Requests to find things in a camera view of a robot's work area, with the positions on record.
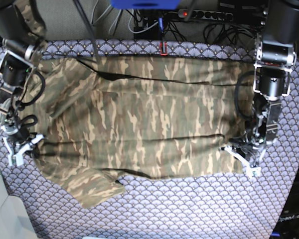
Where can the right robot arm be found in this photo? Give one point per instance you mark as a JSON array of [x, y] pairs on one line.
[[23, 31]]

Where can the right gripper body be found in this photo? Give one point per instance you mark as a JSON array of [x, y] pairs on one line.
[[17, 149]]

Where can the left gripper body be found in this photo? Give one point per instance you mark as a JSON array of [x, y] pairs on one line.
[[248, 154]]

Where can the red and black clamp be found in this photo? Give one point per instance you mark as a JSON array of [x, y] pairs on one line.
[[163, 48]]

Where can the camouflage T-shirt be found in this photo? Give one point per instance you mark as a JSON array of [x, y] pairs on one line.
[[155, 117]]

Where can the fan-patterned purple tablecloth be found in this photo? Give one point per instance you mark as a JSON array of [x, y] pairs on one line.
[[215, 206]]

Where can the black OpenArm box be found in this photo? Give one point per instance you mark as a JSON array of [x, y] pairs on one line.
[[287, 226]]

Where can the black power strip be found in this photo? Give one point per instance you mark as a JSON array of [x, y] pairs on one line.
[[211, 15]]

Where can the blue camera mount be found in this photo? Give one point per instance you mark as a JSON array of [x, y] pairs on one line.
[[145, 4]]

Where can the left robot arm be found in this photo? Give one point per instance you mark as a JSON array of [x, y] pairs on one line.
[[275, 57]]

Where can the white plastic bin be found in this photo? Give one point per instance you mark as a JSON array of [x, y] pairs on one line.
[[14, 219]]

